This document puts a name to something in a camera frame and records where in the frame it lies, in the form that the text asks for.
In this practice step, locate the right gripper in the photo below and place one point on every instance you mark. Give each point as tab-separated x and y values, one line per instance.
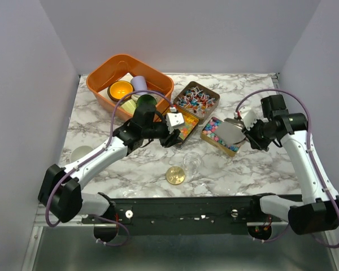
255	143

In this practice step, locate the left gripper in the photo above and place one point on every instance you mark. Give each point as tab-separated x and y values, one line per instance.
167	141

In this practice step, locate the steel scoop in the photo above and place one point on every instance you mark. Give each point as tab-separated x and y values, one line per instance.
230	131

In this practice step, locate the gold tin of translucent candies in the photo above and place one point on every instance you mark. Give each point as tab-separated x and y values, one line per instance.
191	123

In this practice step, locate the clear glass jar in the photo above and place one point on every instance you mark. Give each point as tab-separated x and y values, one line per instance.
192	162

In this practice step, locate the gold tin of pastel candies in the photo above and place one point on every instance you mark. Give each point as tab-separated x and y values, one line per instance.
207	134

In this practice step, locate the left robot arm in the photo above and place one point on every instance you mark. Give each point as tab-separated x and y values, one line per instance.
61	190

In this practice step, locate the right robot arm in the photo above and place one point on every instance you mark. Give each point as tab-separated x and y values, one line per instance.
319	208

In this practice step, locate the gold jar lid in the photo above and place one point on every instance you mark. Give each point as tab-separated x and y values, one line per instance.
175	175

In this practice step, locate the green bowl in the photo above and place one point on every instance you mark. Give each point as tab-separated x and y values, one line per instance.
146	99

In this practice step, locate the tin of lollipops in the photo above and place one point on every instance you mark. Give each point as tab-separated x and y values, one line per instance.
197	100

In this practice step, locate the pale yellow cup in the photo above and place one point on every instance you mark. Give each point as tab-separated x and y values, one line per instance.
129	106

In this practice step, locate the lavender cup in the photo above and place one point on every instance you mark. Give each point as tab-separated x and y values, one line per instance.
139	83

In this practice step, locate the orange-lined dark bowl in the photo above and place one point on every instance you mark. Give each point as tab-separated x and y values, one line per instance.
119	89

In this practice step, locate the orange plastic bin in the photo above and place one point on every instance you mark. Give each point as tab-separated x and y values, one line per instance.
116	67

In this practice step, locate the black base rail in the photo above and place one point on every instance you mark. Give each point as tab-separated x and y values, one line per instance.
189	216

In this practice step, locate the white teacup red handle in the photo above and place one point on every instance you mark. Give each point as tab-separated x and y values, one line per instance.
79	152

